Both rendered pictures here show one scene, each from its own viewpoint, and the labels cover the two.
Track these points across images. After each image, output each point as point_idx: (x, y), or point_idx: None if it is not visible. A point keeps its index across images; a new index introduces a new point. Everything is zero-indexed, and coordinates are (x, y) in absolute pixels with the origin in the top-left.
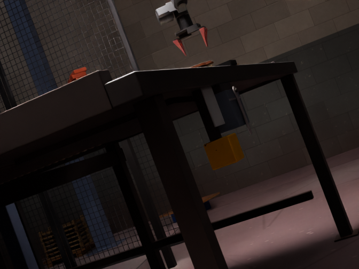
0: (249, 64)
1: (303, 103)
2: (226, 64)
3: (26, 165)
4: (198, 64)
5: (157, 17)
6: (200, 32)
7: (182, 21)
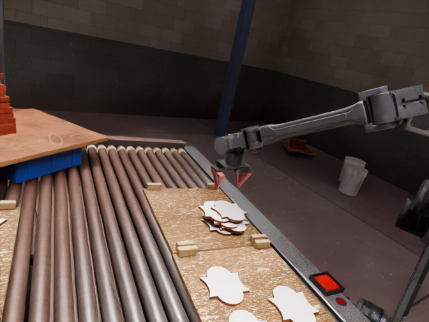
0: (287, 239)
1: None
2: (339, 291)
3: None
4: (242, 220)
5: (219, 142)
6: (246, 176)
7: (239, 158)
